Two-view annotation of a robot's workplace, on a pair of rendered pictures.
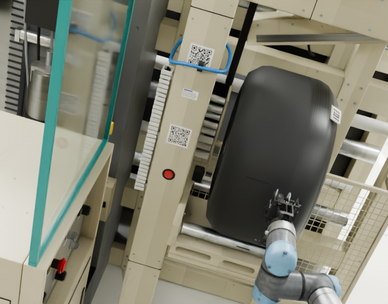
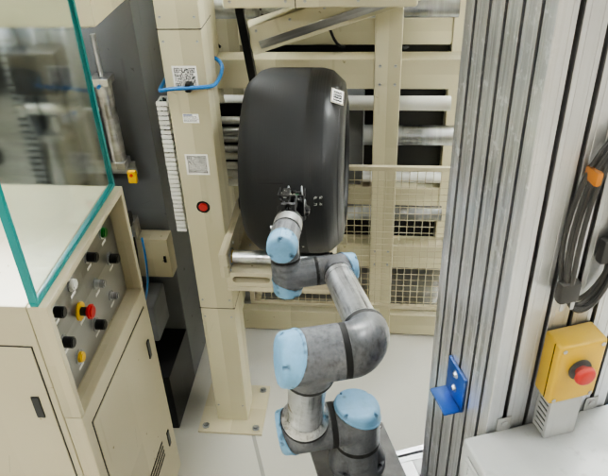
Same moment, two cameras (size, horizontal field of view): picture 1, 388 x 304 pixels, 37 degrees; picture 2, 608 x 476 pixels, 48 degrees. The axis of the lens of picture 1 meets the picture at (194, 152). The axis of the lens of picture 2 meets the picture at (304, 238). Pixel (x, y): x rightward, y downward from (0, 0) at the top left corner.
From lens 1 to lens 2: 0.54 m
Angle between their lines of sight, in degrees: 6
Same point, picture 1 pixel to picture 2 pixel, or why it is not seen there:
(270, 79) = (263, 79)
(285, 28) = (284, 25)
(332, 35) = (333, 18)
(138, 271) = (214, 316)
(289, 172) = (299, 166)
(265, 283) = (278, 274)
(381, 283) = not seen: hidden behind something
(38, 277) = (43, 316)
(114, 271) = not seen: hidden behind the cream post
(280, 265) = (279, 251)
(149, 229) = (208, 269)
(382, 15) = not seen: outside the picture
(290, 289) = (304, 275)
